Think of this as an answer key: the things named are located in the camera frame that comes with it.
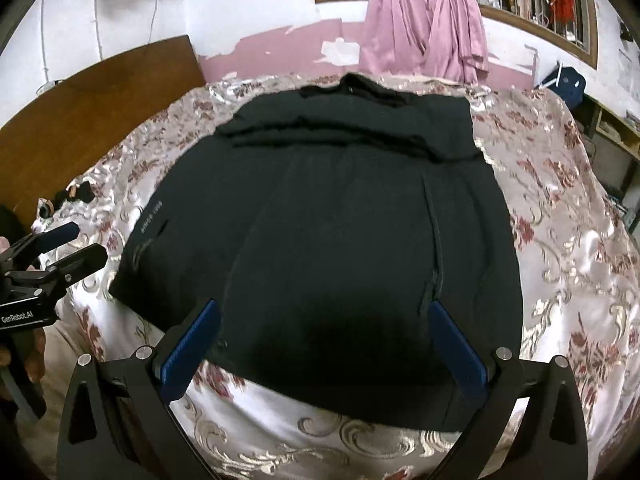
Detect floral satin bedspread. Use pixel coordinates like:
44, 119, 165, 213
20, 75, 639, 479

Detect black jacket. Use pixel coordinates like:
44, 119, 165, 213
110, 75, 523, 432

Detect pink left curtain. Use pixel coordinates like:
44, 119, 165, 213
359, 0, 433, 75

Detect small dark items on bed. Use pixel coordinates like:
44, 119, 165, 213
38, 181, 94, 219

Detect pink right curtain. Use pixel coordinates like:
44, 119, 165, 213
424, 0, 488, 84

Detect wooden desk shelf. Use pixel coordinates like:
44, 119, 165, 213
585, 94, 639, 205

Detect navy blue backpack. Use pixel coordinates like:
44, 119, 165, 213
538, 65, 586, 110

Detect wooden headboard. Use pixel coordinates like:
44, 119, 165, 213
1, 36, 205, 226

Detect pink curtain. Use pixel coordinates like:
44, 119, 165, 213
424, 0, 488, 84
359, 0, 433, 75

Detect person left hand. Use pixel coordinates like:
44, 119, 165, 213
0, 236, 48, 401

